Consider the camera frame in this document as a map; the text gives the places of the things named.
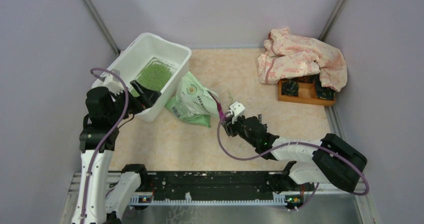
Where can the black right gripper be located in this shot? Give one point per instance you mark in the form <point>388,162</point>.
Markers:
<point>230,127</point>

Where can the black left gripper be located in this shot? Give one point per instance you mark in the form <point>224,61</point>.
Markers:
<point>148,98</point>

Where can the white plastic litter box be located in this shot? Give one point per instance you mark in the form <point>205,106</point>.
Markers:
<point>138,54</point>

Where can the green cat litter bag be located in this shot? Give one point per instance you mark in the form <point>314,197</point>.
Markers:
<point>193,103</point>

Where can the purple plastic scoop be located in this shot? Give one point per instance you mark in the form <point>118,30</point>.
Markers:
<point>219,109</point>

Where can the black bag clip strip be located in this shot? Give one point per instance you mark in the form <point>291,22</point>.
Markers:
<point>260,118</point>

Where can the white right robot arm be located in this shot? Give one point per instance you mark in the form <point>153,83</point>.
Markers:
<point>329,160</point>

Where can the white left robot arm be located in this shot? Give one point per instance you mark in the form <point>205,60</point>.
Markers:
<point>99,203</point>

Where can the green litter in box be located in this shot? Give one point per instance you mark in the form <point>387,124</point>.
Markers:
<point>155,74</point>

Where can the spilled green litter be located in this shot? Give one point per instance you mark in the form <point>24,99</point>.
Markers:
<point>230,99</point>

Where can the dark patterned item left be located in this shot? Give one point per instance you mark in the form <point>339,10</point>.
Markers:
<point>290,88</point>

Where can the dark patterned item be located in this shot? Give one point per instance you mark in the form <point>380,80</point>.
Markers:
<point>290,88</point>
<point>324,93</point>

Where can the wooden tray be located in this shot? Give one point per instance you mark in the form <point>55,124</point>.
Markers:
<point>306,94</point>

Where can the pink patterned cloth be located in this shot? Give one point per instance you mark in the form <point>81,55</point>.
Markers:
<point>289,56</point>

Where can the dark patterned item right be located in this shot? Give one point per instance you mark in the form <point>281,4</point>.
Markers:
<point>324,93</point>

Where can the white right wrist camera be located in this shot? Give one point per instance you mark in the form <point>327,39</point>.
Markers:
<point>236,110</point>

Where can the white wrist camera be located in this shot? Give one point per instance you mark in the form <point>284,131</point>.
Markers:
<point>112,83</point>
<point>236,110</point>

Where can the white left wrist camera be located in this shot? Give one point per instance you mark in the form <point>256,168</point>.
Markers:
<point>112,83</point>

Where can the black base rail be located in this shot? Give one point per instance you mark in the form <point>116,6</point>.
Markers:
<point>219,188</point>

